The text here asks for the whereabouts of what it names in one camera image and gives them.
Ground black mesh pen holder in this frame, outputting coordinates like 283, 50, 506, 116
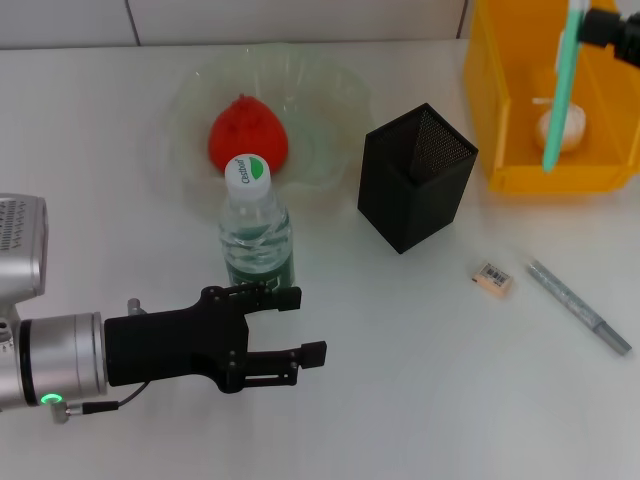
357, 102, 480, 255

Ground clear wavy fruit plate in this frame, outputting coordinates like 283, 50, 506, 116
164, 43, 374, 204

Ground red-orange toy fruit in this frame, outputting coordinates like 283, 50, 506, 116
208, 93, 290, 176

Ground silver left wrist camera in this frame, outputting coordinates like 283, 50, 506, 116
0, 193, 50, 321

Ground grey silver pen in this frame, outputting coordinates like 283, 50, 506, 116
525, 257, 633, 357

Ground white paper ball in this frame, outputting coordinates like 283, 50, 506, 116
534, 99, 589, 154

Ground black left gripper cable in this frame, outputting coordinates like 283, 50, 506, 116
49, 382, 151, 425

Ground clear green-label water bottle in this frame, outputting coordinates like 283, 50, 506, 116
218, 154, 296, 294

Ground beige barcode eraser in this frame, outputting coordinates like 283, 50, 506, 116
471, 260, 516, 297

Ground yellow plastic bin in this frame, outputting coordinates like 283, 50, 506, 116
462, 0, 640, 195

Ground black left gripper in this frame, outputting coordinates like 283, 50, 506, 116
103, 281, 328, 395

